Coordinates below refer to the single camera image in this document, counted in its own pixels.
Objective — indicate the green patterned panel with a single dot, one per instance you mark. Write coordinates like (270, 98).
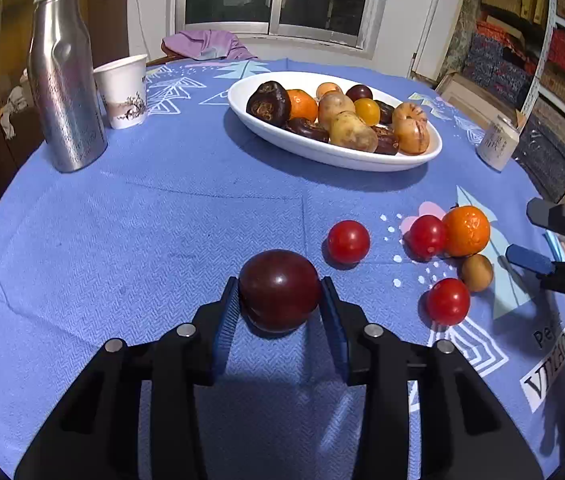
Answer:
(462, 30)

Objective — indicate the brown speckled fruit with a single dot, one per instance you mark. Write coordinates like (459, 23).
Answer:
(352, 131)

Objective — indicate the wooden chair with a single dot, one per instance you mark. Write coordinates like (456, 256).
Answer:
(166, 52)

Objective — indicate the striped peach-coloured fruit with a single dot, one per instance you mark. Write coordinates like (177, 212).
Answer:
(411, 127)

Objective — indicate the smooth tan round fruit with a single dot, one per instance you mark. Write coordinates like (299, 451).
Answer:
(336, 107)

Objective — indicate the white oval plate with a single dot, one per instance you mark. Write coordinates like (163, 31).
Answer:
(262, 135)

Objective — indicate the large dark red plum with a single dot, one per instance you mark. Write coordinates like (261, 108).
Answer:
(278, 290)

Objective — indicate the purple cloth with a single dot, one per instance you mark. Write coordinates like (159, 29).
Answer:
(207, 45)

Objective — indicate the large orange-yellow tomato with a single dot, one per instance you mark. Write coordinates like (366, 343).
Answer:
(366, 111)

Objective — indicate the orange mandarin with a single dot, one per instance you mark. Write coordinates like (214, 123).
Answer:
(302, 106)
(466, 230)

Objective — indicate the beige drink can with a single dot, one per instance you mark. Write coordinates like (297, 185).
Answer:
(498, 142)

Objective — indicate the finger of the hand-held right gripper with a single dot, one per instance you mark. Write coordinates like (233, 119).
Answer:
(557, 216)
(530, 259)

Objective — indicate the blue printed tablecloth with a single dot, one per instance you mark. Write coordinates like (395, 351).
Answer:
(162, 210)

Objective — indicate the stack of patterned boxes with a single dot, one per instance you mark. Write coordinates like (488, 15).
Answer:
(502, 70)

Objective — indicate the silver metal bottle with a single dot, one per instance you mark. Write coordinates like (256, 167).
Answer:
(65, 70)

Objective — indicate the red cherry tomato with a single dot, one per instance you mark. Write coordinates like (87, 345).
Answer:
(426, 236)
(348, 241)
(447, 301)

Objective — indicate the small dark plum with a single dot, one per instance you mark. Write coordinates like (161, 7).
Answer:
(359, 93)

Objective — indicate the white board panel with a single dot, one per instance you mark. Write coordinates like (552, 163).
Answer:
(430, 25)

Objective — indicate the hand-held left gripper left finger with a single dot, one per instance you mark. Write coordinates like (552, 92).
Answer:
(226, 322)

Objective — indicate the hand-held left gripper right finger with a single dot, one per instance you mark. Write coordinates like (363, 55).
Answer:
(335, 330)

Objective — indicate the white paper cup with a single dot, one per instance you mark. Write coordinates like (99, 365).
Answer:
(121, 92)

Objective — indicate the large dark wrinkled passion fruit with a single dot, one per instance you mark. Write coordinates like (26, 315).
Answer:
(268, 102)

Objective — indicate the small striped tan fruit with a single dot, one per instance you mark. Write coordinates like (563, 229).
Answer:
(330, 91)

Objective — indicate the small tan longan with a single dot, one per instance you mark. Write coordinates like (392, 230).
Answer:
(476, 272)

